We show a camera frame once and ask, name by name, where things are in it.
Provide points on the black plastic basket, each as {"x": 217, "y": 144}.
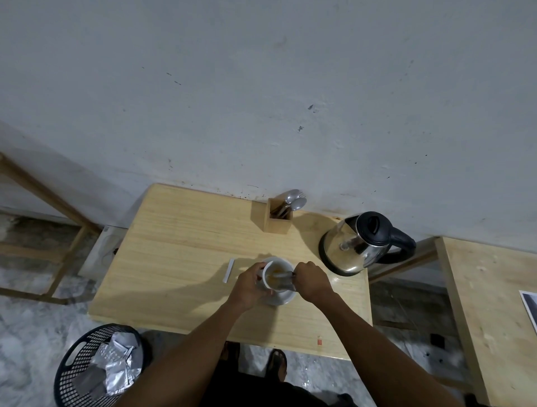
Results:
{"x": 73, "y": 360}

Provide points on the person's right fingers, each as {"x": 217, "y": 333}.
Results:
{"x": 301, "y": 274}

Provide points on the stainless steel electric kettle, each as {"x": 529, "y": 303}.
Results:
{"x": 356, "y": 243}

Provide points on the white saucer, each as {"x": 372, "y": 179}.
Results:
{"x": 282, "y": 298}

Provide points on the wooden utensil holder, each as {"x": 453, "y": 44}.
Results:
{"x": 268, "y": 220}

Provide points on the pile of silver foil wrappers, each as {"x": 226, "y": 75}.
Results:
{"x": 115, "y": 364}

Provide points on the light wooden side table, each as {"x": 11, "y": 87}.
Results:
{"x": 491, "y": 318}

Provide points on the large metal spoon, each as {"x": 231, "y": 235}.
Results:
{"x": 290, "y": 196}

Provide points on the person's right hand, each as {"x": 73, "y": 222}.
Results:
{"x": 312, "y": 283}

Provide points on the person's right forearm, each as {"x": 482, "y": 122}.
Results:
{"x": 377, "y": 352}

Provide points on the white cup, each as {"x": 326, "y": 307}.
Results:
{"x": 277, "y": 265}

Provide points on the white panel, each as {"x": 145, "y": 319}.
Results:
{"x": 98, "y": 255}

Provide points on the small metal spoon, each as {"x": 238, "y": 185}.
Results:
{"x": 299, "y": 203}

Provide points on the person's left hand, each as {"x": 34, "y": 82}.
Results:
{"x": 245, "y": 289}

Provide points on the person's dark shorts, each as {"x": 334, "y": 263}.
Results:
{"x": 268, "y": 394}

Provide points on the metal stirring spoon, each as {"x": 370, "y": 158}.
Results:
{"x": 287, "y": 275}

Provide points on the person's left forearm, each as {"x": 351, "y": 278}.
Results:
{"x": 188, "y": 356}

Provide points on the wooden frame rack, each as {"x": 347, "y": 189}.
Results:
{"x": 50, "y": 197}

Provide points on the white paper sachet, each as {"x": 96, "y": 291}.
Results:
{"x": 229, "y": 271}

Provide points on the person's right sandal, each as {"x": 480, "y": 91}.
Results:
{"x": 277, "y": 364}

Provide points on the person's left thumb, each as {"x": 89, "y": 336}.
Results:
{"x": 264, "y": 293}

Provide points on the printed paper sheet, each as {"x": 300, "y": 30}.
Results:
{"x": 530, "y": 308}

